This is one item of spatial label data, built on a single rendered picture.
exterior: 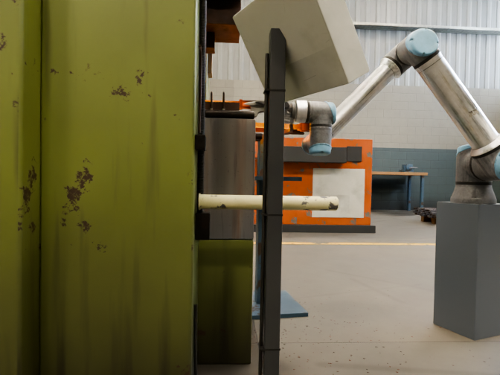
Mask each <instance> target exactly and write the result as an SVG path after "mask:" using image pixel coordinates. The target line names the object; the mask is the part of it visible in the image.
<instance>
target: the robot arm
mask: <svg viewBox="0 0 500 375"><path fill-rule="evenodd" d="M438 42H439V40H438V36H437V35H436V33H435V32H434V31H431V30H429V29H427V28H421V29H418V30H416V31H414V32H412V33H410V34H409V35H408V36H407V37H406V38H405V39H404V40H402V41H401V42H399V43H398V44H397V45H396V46H395V47H394V48H392V49H391V50H390V51H389V52H388V53H387V54H386V55H385V56H384V57H383V58H382V59H381V60H380V66H379V67H378V68H377V69H376V70H375V71H374V72H373V73H372V74H371V75H370V76H369V77H368V78H367V79H366V80H365V81H364V82H362V83H361V84H360V85H359V86H358V87H357V88H356V89H355V90H354V91H353V92H352V93H351V94H350V95H349V96H348V97H347V98H346V99H345V100H344V101H343V102H342V103H341V104H340V105H339V106H338V107H337V108H336V106H335V104H334V103H331V102H327V101H324V102H321V101H306V100H296V101H295V102H294V103H291V105H289V103H288V101H287V102H285V112H284V123H285V124H293V123H294V122H296V123H309V124H310V133H309V135H307V136H306V137H305V138H304V139H303V141H302V149H303V151H304V152H305V153H307V154H310V155H312V156H328V155H329V154H330V152H331V149H332V147H331V139H333V138H334V137H335V136H336V135H337V134H338V133H339V132H340V131H341V130H342V129H343V128H344V127H345V126H346V125H347V124H348V123H349V122H350V121H351V120H352V119H353V118H354V117H355V116H356V115H357V114H358V113H359V112H360V111H361V110H362V109H363V108H364V107H365V106H366V105H367V104H368V103H369V102H370V101H371V100H372V99H373V98H374V97H375V96H376V95H377V94H378V93H379V92H380V91H382V90H383V89H384V88H385V87H386V86H387V85H388V84H389V83H390V82H391V81H392V80H393V79H394V78H399V77H400V76H401V75H402V74H403V73H405V72H406V71H407V70H408V69H409V68H411V67H413V68H414V70H415V71H417V73H418V74H419V75H420V76H421V78H422V79H423V81H424V82H425V84H426V85H427V86H428V87H429V89H430V90H431V92H432V94H433V95H434V96H435V97H436V99H437V100H438V102H439V103H440V105H441V106H442V107H443V109H444V110H445V111H446V113H447V115H448V116H449V117H450V118H451V120H452V121H453V123H454V124H455V125H456V127H457V128H458V130H459V131H460V132H461V134H462V136H463V137H464V138H465V139H466V141H467V142H468V144H466V145H463V146H460V147H459V148H458V149H457V154H456V177H455V189H454V190H453V193H452V196H451V198H450V202H455V203H467V204H496V203H497V199H496V196H495V194H494V192H493V188H492V182H493V181H500V134H498V133H497V132H496V130H495V129H494V128H493V126H492V124H491V123H490V122H489V121H488V119H487V117H486V116H485V115H484V113H483V112H482V111H481V109H480V108H479V106H478V105H477V103H476V102H475V101H474V99H473V98H472V96H471V95H470V93H469V92H468V91H467V89H466V88H465V86H464V85H463V83H462V82H461V81H460V80H459V78H458V76H457V75H456V74H455V72H454V71H453V70H452V68H451V67H450V65H449V64H448V62H447V61H446V60H445V58H444V57H443V55H442V54H441V51H440V50H439V48H438V45H439V44H438ZM243 106H250V111H254V118H256V117H257V115H258V114H259V113H264V101H252V102H247V103H244V104H243ZM261 106H263V107H261ZM288 112H289V113H288Z"/></svg>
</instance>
